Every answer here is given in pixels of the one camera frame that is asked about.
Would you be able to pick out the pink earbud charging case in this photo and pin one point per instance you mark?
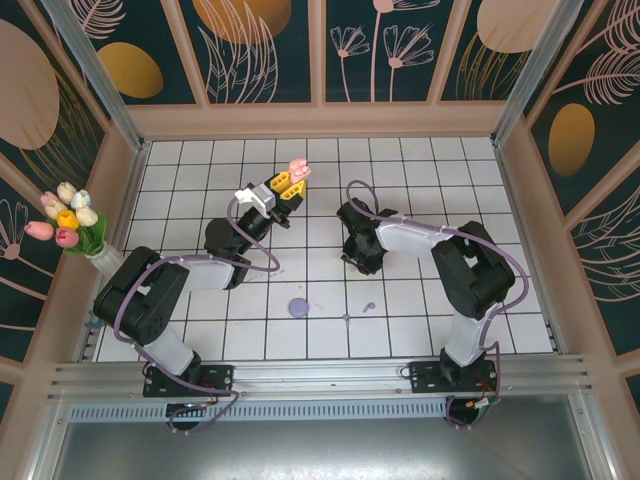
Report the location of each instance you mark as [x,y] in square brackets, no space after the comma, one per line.
[300,170]

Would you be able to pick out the purple earbud charging case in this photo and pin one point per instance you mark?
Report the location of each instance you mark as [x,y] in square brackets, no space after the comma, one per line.
[299,307]

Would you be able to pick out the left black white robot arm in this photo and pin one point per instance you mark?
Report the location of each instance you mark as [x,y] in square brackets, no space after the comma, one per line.
[140,295]

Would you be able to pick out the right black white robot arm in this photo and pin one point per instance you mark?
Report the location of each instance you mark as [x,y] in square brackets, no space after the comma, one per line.
[475,280]

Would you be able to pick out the white ribbed vase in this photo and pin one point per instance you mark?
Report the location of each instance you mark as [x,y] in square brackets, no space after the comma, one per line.
[105,257]

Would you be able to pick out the artificial tulip bouquet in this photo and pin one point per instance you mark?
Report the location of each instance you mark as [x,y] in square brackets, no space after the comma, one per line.
[66,218]

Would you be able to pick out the grey sheet metal panel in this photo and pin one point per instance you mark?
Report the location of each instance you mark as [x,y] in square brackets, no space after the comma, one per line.
[320,450]

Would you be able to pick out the aluminium mounting rail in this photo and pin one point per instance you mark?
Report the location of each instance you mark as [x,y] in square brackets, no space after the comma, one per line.
[320,375]

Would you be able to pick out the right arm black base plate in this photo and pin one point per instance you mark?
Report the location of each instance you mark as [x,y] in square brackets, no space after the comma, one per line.
[425,377]

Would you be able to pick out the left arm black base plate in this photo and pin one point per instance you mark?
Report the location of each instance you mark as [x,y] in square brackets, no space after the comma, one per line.
[220,377]

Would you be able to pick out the aluminium corner post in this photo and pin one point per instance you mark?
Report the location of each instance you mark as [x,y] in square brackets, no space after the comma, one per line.
[100,80]
[530,70]

